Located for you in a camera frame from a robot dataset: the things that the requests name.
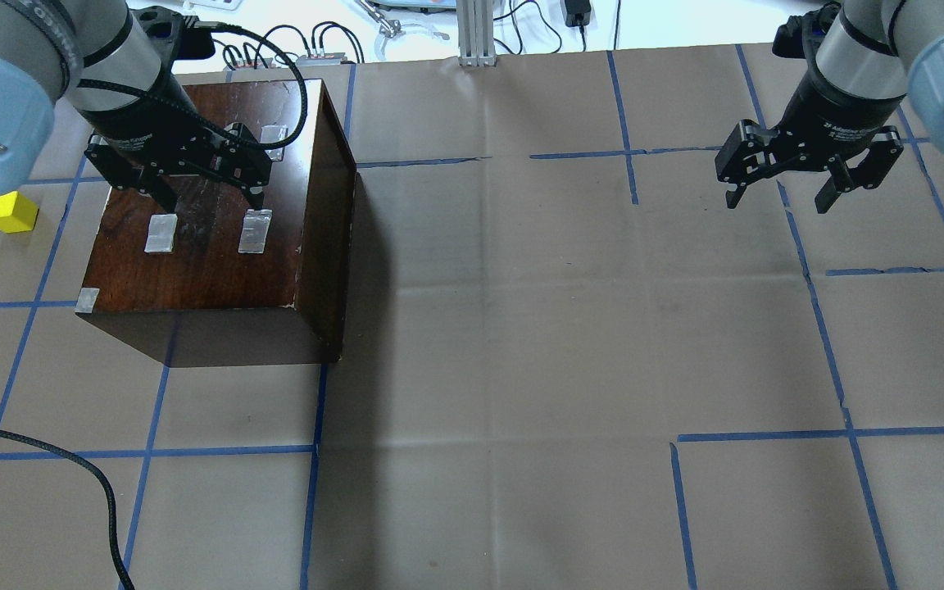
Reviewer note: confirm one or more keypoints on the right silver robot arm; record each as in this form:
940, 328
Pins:
863, 59

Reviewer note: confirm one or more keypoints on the aluminium frame post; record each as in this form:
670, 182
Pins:
475, 33

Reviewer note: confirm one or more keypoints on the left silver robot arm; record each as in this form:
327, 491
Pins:
45, 46

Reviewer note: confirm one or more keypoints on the black power adapter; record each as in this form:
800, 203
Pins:
577, 13

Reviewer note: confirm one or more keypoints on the yellow block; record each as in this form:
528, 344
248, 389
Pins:
18, 214

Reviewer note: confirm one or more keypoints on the brown paper table cover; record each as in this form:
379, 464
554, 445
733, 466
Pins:
567, 365

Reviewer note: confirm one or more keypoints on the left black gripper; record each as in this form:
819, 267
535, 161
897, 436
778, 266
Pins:
147, 117

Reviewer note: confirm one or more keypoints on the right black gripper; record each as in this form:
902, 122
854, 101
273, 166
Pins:
837, 111

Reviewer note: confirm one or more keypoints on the dark wooden drawer cabinet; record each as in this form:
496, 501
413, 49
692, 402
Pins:
207, 303

